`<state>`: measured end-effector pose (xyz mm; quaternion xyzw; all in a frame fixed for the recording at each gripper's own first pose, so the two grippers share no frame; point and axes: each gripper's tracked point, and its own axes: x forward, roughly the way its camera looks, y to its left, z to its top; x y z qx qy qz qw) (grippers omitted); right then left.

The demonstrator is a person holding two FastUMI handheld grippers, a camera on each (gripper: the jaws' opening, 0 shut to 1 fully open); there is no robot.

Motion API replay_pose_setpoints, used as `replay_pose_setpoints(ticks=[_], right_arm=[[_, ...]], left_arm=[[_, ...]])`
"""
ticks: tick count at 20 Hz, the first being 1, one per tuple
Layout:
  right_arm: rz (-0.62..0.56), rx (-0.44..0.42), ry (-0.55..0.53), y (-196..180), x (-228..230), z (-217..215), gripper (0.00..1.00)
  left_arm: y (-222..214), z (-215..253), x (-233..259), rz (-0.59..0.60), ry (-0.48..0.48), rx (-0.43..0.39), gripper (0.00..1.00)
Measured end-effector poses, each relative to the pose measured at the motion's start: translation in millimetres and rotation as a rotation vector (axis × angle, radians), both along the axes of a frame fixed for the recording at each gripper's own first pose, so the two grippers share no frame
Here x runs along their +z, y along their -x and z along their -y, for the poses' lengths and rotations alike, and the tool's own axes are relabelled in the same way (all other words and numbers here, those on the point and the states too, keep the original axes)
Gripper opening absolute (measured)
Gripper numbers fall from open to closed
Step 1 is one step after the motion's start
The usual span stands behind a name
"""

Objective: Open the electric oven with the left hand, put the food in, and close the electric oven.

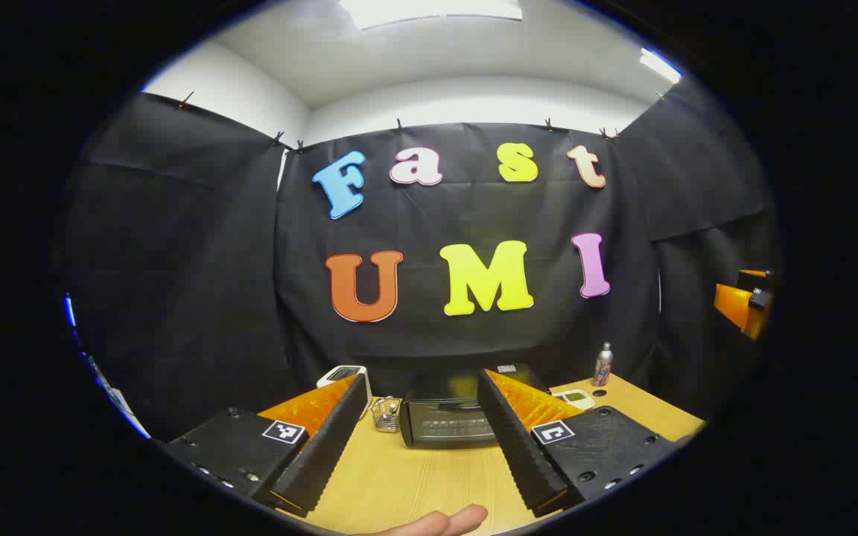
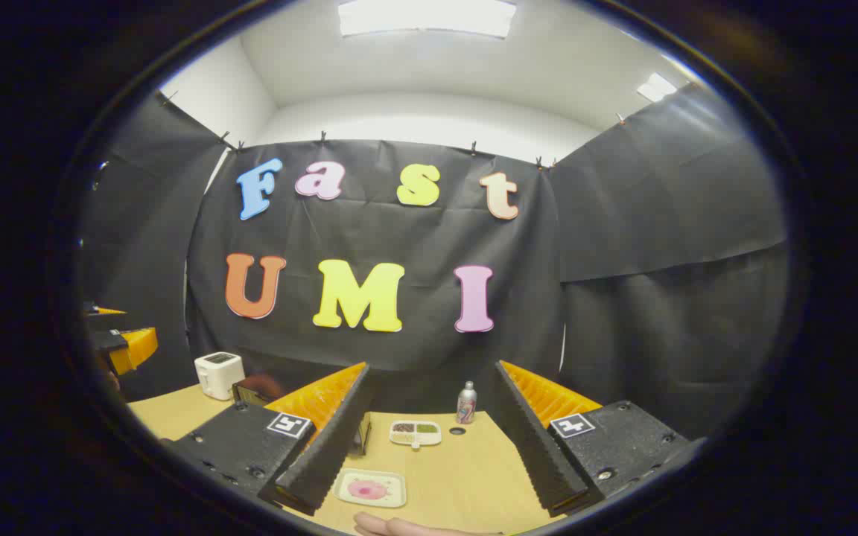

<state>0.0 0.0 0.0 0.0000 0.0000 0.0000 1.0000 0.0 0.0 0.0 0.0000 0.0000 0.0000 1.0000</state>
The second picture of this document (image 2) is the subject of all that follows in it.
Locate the small ceiling light panel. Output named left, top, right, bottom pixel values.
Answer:
left=638, top=72, right=677, bottom=103

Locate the white square plate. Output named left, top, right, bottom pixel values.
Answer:
left=334, top=469, right=407, bottom=509

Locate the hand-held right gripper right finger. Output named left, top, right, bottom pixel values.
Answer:
left=494, top=360, right=698, bottom=518

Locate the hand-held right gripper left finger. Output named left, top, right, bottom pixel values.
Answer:
left=172, top=362, right=378, bottom=517

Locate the white toaster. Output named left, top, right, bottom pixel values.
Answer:
left=194, top=351, right=246, bottom=401

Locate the long ceiling light panel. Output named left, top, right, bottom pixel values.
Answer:
left=338, top=0, right=517, bottom=39

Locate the pink round food slice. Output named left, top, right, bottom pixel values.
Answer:
left=347, top=479, right=389, bottom=501

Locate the black electric oven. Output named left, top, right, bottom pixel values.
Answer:
left=234, top=372, right=372, bottom=456

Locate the white divided snack dish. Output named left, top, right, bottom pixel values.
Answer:
left=389, top=421, right=443, bottom=450

